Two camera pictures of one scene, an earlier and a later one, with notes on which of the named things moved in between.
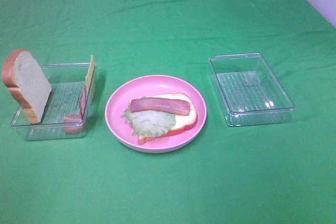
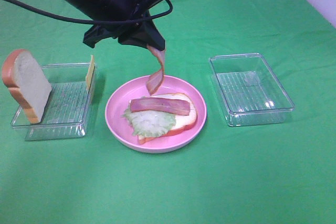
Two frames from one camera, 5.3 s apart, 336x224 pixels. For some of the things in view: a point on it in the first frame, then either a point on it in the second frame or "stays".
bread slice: x=28 y=84 stays
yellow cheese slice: x=89 y=77 stays
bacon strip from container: x=73 y=123 → x=154 y=83
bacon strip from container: x=171 y=106 stays
